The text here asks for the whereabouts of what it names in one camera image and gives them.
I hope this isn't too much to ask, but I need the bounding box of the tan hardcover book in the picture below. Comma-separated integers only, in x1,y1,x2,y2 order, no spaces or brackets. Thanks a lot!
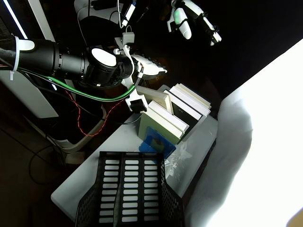
136,85,173,114

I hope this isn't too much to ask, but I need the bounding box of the long white power adapter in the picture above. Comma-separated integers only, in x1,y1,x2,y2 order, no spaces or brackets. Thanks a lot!
120,3,136,26

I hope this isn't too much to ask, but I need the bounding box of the white charger cube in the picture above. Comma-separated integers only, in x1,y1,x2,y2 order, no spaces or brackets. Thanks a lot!
122,32,135,45

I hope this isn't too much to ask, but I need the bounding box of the cream spine book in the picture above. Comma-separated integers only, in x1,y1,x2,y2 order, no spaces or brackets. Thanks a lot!
176,83,212,112

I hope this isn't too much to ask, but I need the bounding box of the white rounded base shell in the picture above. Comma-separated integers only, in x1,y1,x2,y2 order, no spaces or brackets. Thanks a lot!
74,0,124,26

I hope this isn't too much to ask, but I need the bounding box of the black LET IT BE book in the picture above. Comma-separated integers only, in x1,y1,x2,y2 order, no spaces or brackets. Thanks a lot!
163,89,204,136

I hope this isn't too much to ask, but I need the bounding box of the pale green book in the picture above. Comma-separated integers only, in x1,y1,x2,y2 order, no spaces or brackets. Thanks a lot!
138,111,185,145

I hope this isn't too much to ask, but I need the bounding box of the blue bookend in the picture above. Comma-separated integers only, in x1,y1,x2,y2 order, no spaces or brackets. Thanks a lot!
138,126,177,164

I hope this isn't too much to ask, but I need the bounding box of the black mesh file rack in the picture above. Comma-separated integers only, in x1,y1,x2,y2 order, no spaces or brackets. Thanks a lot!
75,151,185,227

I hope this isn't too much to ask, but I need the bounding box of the red twisted cable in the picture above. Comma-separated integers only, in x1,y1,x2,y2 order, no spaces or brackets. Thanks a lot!
65,91,124,137

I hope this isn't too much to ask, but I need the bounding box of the white curved floor frame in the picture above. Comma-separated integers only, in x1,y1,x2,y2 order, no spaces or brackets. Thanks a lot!
47,104,107,153

